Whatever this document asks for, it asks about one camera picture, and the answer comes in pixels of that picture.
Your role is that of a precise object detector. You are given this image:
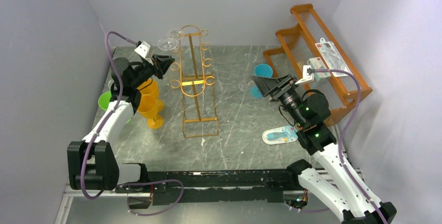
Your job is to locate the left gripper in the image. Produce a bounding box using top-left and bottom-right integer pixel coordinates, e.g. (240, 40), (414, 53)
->
(132, 55), (176, 90)

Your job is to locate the blue plastic goblet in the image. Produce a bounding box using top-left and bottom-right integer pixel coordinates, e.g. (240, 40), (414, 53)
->
(250, 64), (274, 99)

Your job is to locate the clear wine glass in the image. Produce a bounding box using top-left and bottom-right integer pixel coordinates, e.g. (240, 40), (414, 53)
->
(157, 37), (179, 55)
(166, 28), (185, 42)

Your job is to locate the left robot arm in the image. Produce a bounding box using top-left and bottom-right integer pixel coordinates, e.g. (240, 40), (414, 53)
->
(67, 54), (175, 191)

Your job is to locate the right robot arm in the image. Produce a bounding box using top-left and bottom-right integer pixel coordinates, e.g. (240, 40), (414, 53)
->
(251, 74), (397, 223)

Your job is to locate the clear flute glass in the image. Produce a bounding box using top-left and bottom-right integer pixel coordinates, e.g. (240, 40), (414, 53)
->
(243, 53), (257, 63)
(238, 80), (254, 91)

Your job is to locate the orange plastic goblet rear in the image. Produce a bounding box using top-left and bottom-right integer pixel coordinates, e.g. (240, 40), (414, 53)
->
(137, 78), (164, 111)

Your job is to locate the orange plastic goblet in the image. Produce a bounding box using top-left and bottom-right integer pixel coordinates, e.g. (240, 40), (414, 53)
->
(137, 95), (164, 129)
(137, 78), (164, 111)

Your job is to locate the orange plastic goblet front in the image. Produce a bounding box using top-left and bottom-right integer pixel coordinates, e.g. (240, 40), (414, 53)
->
(137, 95), (164, 129)

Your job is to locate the orange wooden shelf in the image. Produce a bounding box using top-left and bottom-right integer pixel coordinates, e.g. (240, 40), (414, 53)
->
(263, 4), (372, 126)

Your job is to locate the toothbrush blister pack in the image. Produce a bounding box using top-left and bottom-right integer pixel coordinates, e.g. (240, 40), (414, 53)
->
(262, 126), (298, 145)

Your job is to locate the small teal box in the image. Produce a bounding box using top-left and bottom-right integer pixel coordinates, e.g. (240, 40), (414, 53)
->
(307, 57), (331, 83)

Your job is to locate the green plastic goblet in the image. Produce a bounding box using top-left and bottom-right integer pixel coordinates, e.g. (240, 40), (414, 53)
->
(97, 91), (117, 116)

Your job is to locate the white blister package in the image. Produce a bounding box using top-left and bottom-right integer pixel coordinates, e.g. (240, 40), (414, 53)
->
(315, 38), (351, 73)

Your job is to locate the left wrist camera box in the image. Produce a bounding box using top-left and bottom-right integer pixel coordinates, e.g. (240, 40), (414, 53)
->
(134, 41), (153, 60)

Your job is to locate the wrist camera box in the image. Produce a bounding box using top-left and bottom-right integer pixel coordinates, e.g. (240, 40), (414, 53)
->
(134, 41), (153, 60)
(295, 65), (314, 85)

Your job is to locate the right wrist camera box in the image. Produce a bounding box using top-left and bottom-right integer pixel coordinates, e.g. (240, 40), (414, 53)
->
(295, 65), (314, 85)

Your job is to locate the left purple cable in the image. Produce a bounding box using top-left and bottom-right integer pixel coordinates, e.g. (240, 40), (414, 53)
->
(79, 31), (139, 201)

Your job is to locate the gold wire wine glass rack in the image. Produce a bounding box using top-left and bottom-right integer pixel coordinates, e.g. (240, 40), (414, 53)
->
(170, 25), (219, 138)

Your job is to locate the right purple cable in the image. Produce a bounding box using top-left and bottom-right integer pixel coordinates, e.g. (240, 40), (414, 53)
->
(312, 68), (387, 224)

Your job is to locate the clear glass by wall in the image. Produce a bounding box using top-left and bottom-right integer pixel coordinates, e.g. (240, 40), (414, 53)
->
(107, 80), (114, 91)

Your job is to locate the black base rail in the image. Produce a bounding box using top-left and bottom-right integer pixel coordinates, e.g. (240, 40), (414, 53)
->
(115, 169), (303, 206)

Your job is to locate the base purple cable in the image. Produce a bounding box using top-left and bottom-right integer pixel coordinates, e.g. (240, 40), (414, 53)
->
(126, 179), (186, 217)

